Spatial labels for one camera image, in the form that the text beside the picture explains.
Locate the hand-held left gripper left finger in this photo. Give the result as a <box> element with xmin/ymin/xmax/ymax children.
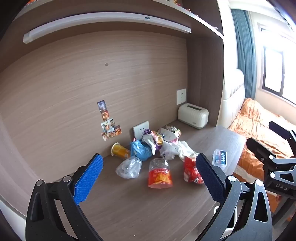
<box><xmin>25</xmin><ymin>153</ymin><xmax>104</xmax><ymax>241</ymax></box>

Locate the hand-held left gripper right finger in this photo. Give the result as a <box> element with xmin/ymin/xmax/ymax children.
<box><xmin>195</xmin><ymin>153</ymin><xmax>273</xmax><ymax>241</ymax></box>

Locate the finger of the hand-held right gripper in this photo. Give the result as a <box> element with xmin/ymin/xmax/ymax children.
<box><xmin>269</xmin><ymin>121</ymin><xmax>296</xmax><ymax>149</ymax></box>
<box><xmin>246</xmin><ymin>138</ymin><xmax>276</xmax><ymax>168</ymax></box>

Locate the large clear plastic bag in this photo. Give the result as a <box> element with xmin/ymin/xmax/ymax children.
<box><xmin>159</xmin><ymin>140</ymin><xmax>199</xmax><ymax>162</ymax></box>

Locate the red snack wrapper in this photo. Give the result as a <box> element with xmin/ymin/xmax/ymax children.
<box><xmin>183</xmin><ymin>156</ymin><xmax>205</xmax><ymax>185</ymax></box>

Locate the clear plastic card box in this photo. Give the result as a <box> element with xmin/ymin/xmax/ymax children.
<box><xmin>212</xmin><ymin>149</ymin><xmax>228</xmax><ymax>166</ymax></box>

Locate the orange blanket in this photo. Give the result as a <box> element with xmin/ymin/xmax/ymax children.
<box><xmin>228</xmin><ymin>98</ymin><xmax>296</xmax><ymax>214</ymax></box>

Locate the small clear plastic bag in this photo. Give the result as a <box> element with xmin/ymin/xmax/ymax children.
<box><xmin>116</xmin><ymin>156</ymin><xmax>142</xmax><ymax>179</ymax></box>

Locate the orange plastic cup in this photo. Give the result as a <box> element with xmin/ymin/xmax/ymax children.
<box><xmin>111</xmin><ymin>142</ymin><xmax>131</xmax><ymax>159</ymax></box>

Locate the picture stickers strip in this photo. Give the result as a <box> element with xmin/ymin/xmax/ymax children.
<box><xmin>97</xmin><ymin>100</ymin><xmax>122</xmax><ymax>141</ymax></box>

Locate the cream padded headboard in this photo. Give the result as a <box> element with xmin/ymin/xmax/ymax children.
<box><xmin>221</xmin><ymin>68</ymin><xmax>245</xmax><ymax>128</ymax></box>

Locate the blue plastic packet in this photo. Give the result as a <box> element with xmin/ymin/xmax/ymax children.
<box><xmin>130</xmin><ymin>139</ymin><xmax>156</xmax><ymax>162</ymax></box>

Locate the green crumpled wrapper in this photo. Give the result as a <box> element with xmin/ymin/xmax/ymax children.
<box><xmin>161</xmin><ymin>125</ymin><xmax>182</xmax><ymax>143</ymax></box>

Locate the dark framed window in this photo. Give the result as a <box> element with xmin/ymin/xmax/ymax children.
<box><xmin>259</xmin><ymin>23</ymin><xmax>296</xmax><ymax>105</ymax></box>

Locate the cream ribbed tissue box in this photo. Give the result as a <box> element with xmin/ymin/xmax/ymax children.
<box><xmin>178</xmin><ymin>103</ymin><xmax>209</xmax><ymax>129</ymax></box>

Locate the purple noodle packet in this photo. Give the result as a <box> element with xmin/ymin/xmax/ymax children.
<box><xmin>142</xmin><ymin>130</ymin><xmax>164</xmax><ymax>156</ymax></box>

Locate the blue-grey curtain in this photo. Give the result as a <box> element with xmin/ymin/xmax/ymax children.
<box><xmin>231</xmin><ymin>9</ymin><xmax>258</xmax><ymax>100</ymax></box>

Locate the wooden shelf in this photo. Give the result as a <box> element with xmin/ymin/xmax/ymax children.
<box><xmin>171</xmin><ymin>0</ymin><xmax>224</xmax><ymax>39</ymax></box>

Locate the white light bar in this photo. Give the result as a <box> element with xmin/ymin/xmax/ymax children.
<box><xmin>23</xmin><ymin>12</ymin><xmax>192</xmax><ymax>43</ymax></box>

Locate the white wall socket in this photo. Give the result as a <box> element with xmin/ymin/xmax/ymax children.
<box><xmin>177</xmin><ymin>88</ymin><xmax>186</xmax><ymax>105</ymax></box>
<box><xmin>133</xmin><ymin>120</ymin><xmax>150</xmax><ymax>139</ymax></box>

